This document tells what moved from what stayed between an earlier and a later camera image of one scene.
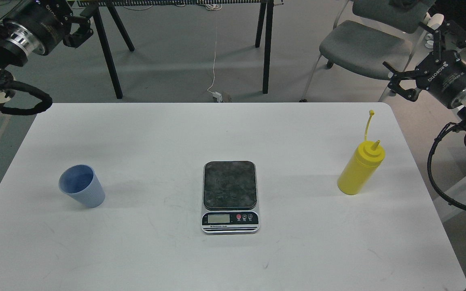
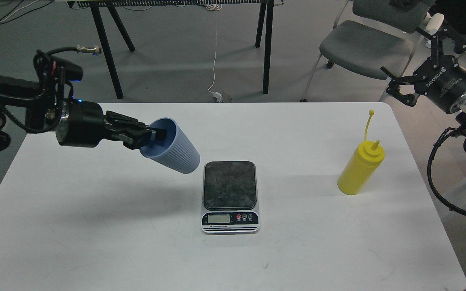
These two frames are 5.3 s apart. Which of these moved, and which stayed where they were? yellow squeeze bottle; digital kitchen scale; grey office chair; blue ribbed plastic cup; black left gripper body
Moved: blue ribbed plastic cup; black left gripper body
Stayed: grey office chair; yellow squeeze bottle; digital kitchen scale
